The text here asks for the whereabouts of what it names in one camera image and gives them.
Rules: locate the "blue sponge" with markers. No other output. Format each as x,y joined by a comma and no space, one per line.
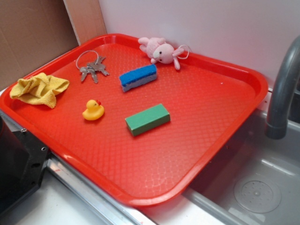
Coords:
138,77

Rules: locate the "yellow cloth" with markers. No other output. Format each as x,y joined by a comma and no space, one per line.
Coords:
40,89

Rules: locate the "grey toy sink basin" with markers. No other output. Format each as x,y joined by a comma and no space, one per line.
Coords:
252,180

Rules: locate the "brown cardboard panel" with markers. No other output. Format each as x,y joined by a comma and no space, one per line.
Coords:
34,32

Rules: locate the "bunch of silver keys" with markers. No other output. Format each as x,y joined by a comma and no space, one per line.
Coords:
92,68

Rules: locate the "red plastic tray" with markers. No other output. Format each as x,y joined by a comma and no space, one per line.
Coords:
208,100

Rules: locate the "yellow rubber duck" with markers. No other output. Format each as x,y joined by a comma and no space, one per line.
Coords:
94,110

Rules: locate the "pink plush bunny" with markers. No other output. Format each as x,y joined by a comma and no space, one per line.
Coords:
158,50

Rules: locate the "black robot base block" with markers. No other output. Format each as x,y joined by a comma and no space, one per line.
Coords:
23,159

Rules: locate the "green rectangular block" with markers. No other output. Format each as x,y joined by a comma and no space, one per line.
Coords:
147,120

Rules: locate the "grey faucet spout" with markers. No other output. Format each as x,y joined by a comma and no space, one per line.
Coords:
285,99

